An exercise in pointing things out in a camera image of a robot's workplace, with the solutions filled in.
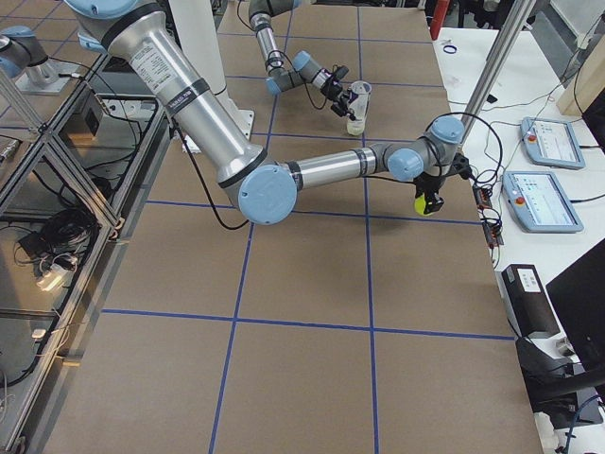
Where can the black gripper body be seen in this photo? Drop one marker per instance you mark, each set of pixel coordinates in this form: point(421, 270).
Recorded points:
point(430, 187)
point(334, 90)

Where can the clear tennis ball can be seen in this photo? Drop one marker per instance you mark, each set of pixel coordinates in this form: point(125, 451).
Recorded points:
point(363, 89)

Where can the yellow tennis ball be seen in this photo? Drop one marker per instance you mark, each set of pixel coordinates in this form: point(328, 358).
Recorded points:
point(423, 205)

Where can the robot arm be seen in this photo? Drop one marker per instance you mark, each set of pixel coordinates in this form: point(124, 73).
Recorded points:
point(264, 190)
point(284, 73)

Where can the teach pendant near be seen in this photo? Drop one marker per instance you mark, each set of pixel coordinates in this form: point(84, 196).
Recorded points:
point(539, 204)

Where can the teach pendant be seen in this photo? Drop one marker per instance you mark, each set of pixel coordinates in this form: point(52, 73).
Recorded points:
point(539, 204)
point(550, 142)

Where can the black box with label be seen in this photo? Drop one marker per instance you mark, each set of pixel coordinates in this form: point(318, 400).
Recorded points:
point(532, 311)

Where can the teach pendant far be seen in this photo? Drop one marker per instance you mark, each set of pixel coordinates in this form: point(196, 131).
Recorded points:
point(550, 142)

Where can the black computer monitor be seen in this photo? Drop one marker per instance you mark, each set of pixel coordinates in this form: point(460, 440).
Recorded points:
point(577, 295)

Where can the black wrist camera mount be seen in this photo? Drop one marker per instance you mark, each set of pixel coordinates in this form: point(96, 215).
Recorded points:
point(339, 72)
point(461, 166)

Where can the aluminium frame post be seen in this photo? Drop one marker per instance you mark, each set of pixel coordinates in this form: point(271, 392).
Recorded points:
point(497, 56)

